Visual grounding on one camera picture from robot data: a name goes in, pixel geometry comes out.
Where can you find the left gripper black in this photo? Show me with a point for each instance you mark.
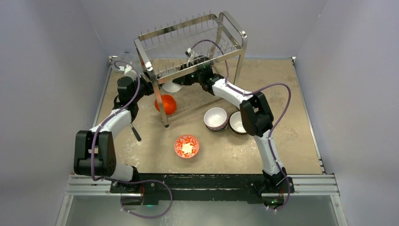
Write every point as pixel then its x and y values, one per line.
pixel 149 85

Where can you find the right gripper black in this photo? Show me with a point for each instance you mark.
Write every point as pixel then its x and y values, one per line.
pixel 181 80

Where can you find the stainless steel dish rack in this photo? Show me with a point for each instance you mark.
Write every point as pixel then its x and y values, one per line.
pixel 183 48

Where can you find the orange white floral bowl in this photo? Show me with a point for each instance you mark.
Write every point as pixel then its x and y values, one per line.
pixel 186 146

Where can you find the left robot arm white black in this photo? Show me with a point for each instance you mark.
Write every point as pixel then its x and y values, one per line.
pixel 94 153

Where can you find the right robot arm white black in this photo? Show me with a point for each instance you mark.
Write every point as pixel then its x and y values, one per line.
pixel 256 115

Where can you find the white bowl red patterned outside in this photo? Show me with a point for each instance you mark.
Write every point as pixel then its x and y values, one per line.
pixel 215 119

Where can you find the black hammer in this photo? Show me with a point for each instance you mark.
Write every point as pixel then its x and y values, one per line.
pixel 136 134

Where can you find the white bowl brown outside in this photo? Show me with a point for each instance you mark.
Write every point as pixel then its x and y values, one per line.
pixel 235 123

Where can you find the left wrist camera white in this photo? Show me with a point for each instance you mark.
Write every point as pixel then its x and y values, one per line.
pixel 130 72

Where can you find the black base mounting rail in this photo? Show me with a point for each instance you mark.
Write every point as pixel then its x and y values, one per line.
pixel 250 188

